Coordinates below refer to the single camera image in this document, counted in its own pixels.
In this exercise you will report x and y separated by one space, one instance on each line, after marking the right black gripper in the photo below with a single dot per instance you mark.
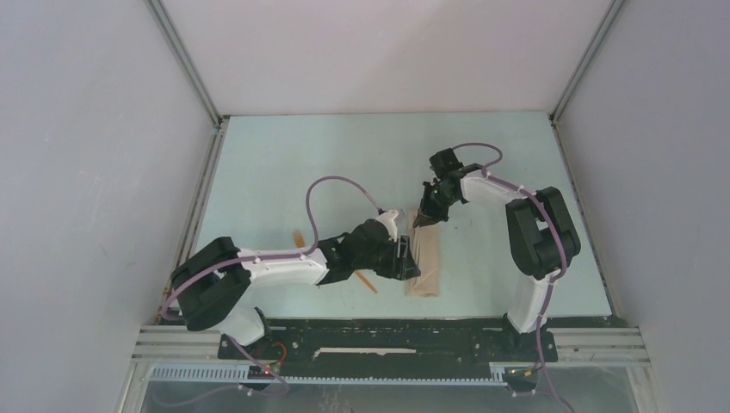
427 209

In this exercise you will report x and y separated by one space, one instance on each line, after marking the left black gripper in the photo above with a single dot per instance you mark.
407 267

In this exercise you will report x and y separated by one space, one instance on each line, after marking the beige cloth napkin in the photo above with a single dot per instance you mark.
425 248

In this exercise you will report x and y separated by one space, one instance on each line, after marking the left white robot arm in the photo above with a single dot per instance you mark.
209 287

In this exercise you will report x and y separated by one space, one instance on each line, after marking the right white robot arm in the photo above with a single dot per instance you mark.
542 237

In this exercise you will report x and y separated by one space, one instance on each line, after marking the orange plastic knife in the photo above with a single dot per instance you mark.
365 281

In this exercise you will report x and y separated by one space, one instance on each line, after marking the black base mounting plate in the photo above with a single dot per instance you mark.
426 349

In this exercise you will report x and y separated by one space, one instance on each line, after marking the orange plastic fork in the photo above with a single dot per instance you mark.
299 240

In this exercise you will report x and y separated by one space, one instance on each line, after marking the white cable duct strip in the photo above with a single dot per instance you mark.
246 374

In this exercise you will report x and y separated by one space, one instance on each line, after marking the aluminium frame rail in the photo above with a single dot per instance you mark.
575 347

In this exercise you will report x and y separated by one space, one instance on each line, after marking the left corner aluminium post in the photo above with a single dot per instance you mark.
180 52

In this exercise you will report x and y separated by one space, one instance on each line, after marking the corner aluminium post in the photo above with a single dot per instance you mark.
593 48
180 52

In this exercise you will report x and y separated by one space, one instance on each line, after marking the right corner aluminium post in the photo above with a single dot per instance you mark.
593 48

